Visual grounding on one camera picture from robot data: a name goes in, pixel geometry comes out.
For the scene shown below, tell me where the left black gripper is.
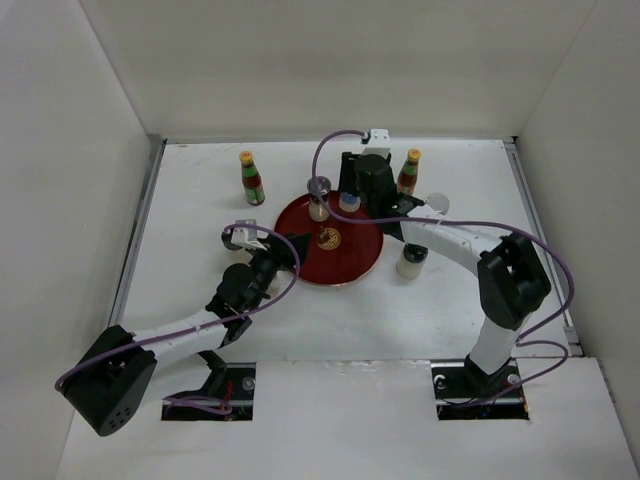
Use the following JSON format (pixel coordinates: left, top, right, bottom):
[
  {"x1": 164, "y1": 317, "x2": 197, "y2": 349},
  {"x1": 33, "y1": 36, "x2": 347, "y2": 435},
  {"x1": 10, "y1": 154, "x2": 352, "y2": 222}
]
[{"x1": 245, "y1": 232, "x2": 309, "y2": 312}]

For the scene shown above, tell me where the tall pearl jar blue label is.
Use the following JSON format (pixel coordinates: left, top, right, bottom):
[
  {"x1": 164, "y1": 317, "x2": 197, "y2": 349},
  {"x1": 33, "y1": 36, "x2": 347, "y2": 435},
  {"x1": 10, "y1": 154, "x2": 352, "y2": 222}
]
[{"x1": 339, "y1": 192, "x2": 361, "y2": 213}]

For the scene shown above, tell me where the silver-lid spice shaker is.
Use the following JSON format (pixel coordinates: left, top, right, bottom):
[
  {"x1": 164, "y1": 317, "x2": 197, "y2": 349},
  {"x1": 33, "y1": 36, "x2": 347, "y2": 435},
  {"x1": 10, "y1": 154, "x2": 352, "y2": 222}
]
[{"x1": 307, "y1": 176, "x2": 331, "y2": 222}]

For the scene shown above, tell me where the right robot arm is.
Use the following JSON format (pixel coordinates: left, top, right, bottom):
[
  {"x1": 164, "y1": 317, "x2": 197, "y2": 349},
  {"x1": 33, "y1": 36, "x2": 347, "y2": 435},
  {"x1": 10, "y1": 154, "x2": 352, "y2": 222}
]
[{"x1": 339, "y1": 152, "x2": 551, "y2": 396}]

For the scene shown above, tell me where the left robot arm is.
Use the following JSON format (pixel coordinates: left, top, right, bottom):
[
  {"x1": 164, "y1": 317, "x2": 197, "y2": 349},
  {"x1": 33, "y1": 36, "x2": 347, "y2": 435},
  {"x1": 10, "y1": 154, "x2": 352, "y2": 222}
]
[{"x1": 54, "y1": 221, "x2": 312, "y2": 436}]

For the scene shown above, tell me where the red round tray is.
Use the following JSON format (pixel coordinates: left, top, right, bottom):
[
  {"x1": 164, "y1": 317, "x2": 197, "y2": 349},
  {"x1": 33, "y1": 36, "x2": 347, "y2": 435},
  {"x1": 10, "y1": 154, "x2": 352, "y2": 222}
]
[{"x1": 275, "y1": 194, "x2": 384, "y2": 286}]

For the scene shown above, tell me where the right ketchup bottle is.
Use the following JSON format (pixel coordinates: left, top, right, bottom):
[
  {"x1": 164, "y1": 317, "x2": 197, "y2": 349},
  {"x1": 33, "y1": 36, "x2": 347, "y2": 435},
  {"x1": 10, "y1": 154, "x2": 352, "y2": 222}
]
[{"x1": 396, "y1": 148, "x2": 421, "y2": 195}]

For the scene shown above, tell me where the ketchup bottle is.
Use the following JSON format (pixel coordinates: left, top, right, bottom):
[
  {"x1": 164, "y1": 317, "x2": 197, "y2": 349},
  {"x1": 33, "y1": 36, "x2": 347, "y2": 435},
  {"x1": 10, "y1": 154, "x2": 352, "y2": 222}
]
[
  {"x1": 239, "y1": 151, "x2": 265, "y2": 206},
  {"x1": 396, "y1": 148, "x2": 421, "y2": 195}
]

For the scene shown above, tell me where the black-lid shaker far left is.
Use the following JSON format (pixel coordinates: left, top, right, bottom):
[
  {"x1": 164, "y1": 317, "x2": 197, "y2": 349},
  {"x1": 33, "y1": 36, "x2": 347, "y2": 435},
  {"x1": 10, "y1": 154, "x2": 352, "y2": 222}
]
[{"x1": 221, "y1": 227, "x2": 246, "y2": 251}]

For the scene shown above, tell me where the black-lid shaker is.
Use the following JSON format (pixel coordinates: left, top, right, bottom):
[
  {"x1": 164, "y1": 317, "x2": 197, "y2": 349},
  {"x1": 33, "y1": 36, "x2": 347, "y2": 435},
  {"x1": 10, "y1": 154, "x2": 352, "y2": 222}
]
[
  {"x1": 221, "y1": 227, "x2": 246, "y2": 251},
  {"x1": 396, "y1": 243, "x2": 428, "y2": 280}
]

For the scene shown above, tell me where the left ketchup bottle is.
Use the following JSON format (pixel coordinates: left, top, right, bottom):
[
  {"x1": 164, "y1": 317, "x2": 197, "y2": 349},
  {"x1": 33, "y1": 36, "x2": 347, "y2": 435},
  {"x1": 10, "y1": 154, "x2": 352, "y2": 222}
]
[{"x1": 239, "y1": 151, "x2": 265, "y2": 206}]

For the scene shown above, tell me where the black-lid shaker right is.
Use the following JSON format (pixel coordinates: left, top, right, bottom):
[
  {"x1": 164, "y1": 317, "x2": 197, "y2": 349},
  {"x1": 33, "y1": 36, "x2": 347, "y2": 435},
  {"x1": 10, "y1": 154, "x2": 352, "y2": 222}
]
[{"x1": 396, "y1": 243, "x2": 428, "y2": 280}]

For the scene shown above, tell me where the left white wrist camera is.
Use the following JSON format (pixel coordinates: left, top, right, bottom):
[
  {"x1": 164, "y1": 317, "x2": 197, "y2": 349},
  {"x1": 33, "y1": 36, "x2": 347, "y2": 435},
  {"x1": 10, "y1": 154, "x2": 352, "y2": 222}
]
[{"x1": 231, "y1": 219, "x2": 266, "y2": 250}]

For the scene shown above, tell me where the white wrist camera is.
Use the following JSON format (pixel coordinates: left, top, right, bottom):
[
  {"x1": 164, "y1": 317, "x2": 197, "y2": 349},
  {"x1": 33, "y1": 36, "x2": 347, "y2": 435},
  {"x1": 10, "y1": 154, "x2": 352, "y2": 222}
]
[
  {"x1": 360, "y1": 129, "x2": 391, "y2": 159},
  {"x1": 231, "y1": 219, "x2": 266, "y2": 250}
]

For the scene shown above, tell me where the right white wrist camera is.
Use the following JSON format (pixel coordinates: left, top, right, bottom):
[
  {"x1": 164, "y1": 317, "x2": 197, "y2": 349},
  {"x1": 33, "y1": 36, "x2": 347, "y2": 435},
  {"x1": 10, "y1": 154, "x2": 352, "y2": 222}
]
[{"x1": 360, "y1": 129, "x2": 391, "y2": 159}]

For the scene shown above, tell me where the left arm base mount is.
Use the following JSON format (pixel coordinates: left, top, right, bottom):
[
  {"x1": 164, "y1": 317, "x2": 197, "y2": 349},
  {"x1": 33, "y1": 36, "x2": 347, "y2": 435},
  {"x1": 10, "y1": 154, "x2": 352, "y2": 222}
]
[{"x1": 161, "y1": 351, "x2": 257, "y2": 422}]

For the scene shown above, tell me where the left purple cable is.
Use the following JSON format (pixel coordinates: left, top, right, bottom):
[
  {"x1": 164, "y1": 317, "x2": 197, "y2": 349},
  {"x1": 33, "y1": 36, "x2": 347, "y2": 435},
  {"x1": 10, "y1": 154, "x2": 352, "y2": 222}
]
[{"x1": 53, "y1": 223, "x2": 302, "y2": 416}]

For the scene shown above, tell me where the purple cable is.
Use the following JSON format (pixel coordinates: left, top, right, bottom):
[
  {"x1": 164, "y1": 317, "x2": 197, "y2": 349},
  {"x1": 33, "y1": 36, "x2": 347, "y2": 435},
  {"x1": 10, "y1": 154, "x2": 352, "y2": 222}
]
[
  {"x1": 309, "y1": 128, "x2": 576, "y2": 409},
  {"x1": 53, "y1": 223, "x2": 302, "y2": 416}
]

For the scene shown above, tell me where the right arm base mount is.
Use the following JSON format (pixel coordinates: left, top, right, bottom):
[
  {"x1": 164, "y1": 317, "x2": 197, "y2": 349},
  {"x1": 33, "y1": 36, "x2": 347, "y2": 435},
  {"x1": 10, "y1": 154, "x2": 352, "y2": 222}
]
[{"x1": 431, "y1": 360, "x2": 529, "y2": 421}]

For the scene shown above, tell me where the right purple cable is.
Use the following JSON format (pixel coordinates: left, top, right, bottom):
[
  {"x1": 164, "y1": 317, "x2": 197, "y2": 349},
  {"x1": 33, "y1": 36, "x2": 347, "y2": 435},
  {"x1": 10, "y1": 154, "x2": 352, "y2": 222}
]
[{"x1": 309, "y1": 128, "x2": 576, "y2": 409}]

